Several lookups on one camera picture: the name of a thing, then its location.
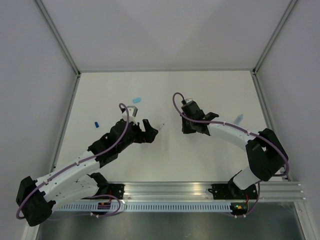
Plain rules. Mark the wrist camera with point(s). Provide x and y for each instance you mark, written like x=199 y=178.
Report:
x=187 y=100
x=131 y=116

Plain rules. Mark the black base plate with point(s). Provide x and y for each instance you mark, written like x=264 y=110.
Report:
x=114 y=189
x=225 y=191

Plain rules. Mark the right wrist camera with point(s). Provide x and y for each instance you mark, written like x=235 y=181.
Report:
x=187 y=100

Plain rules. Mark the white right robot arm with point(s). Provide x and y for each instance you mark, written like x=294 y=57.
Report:
x=265 y=154

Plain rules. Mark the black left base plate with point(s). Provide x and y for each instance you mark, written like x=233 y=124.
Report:
x=114 y=189

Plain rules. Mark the left aluminium frame post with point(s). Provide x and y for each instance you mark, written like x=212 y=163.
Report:
x=56 y=35

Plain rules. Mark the right aluminium frame post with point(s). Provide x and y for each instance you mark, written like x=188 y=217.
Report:
x=275 y=34

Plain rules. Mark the aluminium mounting rail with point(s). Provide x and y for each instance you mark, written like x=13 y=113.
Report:
x=272 y=191

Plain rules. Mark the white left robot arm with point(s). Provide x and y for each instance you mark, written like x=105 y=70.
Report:
x=38 y=198

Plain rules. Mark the aluminium frame post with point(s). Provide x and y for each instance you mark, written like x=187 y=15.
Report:
x=56 y=35
x=275 y=34

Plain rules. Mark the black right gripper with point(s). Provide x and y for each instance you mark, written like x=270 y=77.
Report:
x=186 y=130

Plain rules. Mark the light blue pen cap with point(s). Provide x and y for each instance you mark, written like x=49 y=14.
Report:
x=137 y=100

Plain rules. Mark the white slotted cable duct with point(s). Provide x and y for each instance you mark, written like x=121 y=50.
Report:
x=96 y=206

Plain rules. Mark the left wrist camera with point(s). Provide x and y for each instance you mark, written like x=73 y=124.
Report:
x=131 y=116

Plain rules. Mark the white marker pen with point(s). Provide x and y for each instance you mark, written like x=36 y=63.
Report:
x=160 y=126

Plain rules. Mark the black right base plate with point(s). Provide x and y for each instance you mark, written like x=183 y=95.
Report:
x=225 y=191

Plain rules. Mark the translucent light blue cap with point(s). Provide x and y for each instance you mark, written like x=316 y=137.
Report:
x=238 y=119

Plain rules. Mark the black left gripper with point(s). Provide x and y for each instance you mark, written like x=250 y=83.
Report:
x=147 y=136

